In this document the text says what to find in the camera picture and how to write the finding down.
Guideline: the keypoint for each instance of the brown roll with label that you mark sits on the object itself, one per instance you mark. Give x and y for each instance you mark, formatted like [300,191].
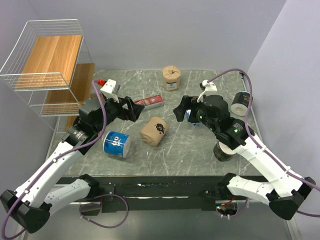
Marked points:
[171,78]

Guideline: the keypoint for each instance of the brown roll with cartoon print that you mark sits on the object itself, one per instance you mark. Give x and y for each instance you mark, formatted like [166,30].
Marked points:
[154,130]

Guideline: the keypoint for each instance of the black paper roll front right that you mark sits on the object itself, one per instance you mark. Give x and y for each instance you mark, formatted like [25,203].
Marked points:
[222,152]

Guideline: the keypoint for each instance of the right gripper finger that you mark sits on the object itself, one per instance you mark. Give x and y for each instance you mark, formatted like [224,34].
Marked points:
[179,113]
[186,102]

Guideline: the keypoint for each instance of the black paper roll far right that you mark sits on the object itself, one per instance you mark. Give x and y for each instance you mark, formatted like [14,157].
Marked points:
[240,103]

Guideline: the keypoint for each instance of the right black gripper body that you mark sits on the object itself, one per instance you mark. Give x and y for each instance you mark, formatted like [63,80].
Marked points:
[197,114]

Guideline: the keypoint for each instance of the blue paper roll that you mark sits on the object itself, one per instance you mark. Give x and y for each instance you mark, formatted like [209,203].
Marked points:
[117,144]
[187,113]

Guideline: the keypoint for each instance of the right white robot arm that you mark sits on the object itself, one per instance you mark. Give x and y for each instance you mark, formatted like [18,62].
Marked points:
[284,190]

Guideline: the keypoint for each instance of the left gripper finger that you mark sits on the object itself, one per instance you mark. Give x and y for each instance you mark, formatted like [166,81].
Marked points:
[131,115]
[133,106]

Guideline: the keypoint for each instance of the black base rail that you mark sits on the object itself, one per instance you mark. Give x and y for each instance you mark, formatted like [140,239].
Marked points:
[141,193]

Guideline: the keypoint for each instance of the white wire wooden shelf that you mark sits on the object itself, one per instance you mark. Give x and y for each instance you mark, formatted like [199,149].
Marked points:
[51,69]

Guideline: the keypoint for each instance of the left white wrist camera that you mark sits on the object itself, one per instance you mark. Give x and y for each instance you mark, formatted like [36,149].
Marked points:
[109,89]

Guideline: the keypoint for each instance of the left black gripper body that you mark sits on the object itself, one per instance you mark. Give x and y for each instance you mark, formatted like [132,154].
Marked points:
[113,110]

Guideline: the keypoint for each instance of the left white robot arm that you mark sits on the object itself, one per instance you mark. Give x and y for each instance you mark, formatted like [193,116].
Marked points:
[32,203]

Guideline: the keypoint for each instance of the red toothpaste box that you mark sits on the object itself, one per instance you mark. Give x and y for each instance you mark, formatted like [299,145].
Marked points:
[151,102]

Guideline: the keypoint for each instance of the black paper roll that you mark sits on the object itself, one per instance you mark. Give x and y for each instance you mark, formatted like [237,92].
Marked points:
[240,103]
[222,152]

